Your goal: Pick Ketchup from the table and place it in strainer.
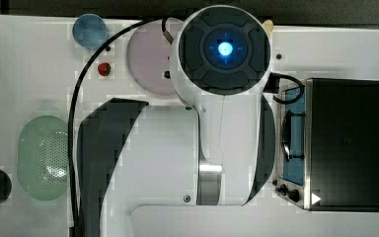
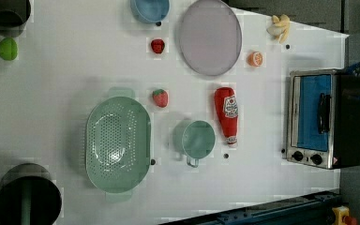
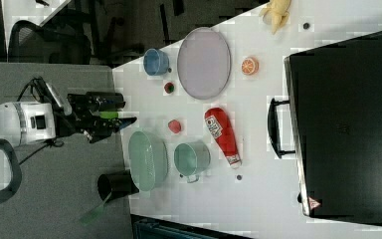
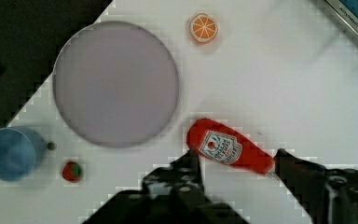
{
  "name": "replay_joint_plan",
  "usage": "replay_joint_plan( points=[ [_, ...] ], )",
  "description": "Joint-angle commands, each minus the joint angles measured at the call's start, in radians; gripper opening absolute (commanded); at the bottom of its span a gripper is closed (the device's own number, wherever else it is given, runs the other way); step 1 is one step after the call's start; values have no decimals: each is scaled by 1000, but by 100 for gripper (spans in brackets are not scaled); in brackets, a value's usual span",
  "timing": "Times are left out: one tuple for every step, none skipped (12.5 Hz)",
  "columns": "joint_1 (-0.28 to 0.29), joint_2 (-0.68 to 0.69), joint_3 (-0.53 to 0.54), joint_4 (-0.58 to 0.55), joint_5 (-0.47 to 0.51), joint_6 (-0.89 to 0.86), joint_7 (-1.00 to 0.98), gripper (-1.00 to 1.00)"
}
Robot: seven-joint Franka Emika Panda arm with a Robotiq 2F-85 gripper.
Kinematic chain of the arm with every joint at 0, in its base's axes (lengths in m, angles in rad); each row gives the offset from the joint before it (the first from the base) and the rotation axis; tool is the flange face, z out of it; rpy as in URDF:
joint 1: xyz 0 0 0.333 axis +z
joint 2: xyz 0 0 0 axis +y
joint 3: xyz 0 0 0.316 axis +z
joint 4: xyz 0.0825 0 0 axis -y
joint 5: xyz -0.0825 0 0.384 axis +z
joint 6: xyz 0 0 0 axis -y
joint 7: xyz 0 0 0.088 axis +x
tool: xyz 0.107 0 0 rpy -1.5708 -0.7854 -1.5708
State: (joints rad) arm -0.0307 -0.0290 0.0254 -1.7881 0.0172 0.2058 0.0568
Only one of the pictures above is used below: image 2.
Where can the black cylinder with green stripe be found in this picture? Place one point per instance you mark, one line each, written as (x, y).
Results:
(29, 196)

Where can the green oval strainer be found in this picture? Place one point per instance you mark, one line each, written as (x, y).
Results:
(117, 144)

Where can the light red toy strawberry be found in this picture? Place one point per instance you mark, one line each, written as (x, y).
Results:
(160, 97)

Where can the yellow red emergency button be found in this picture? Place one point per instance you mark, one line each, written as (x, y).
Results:
(343, 217)

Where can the yellow banana toy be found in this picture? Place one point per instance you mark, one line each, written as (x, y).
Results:
(280, 27)

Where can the green mug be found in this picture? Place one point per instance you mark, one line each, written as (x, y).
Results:
(195, 139)

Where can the purple round plate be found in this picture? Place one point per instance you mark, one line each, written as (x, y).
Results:
(210, 37)

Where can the red ketchup bottle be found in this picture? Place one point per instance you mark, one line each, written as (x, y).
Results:
(227, 113)

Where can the dark red toy strawberry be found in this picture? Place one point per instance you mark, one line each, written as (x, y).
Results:
(157, 46)

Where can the silver black toaster oven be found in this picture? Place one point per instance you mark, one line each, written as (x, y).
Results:
(323, 126)

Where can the blue metal frame rail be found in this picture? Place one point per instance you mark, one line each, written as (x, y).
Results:
(311, 209)

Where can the green round toy fruit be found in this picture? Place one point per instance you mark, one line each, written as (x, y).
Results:
(8, 49)

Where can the black cylinder container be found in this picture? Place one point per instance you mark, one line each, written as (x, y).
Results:
(14, 13)

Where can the orange slice toy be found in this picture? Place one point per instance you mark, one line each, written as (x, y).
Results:
(255, 59)

